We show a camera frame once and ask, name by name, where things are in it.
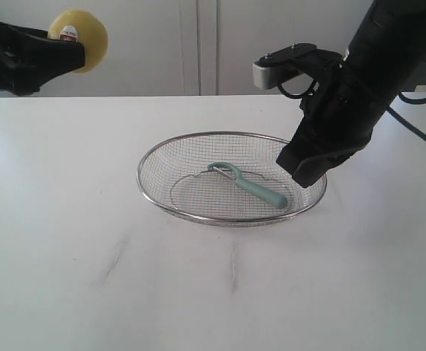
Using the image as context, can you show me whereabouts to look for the oval wire mesh basket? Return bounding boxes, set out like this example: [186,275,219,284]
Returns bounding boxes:
[137,131,327,227]

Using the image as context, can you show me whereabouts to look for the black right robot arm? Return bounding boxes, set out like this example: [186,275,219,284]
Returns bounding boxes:
[273,1,426,188]

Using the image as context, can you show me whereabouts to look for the teal handled peeler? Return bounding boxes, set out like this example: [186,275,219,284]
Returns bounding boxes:
[207,162,288,209]

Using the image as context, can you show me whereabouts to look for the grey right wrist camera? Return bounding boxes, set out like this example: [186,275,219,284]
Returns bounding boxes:
[253,43,317,90]

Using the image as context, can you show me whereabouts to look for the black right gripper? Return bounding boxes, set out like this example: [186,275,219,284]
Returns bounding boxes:
[276,61,374,188]

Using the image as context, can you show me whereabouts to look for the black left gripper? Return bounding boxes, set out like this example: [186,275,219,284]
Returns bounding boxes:
[0,21,86,96]

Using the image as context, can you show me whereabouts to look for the yellow lemon with sticker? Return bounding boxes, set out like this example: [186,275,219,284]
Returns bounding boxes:
[48,10,108,74]

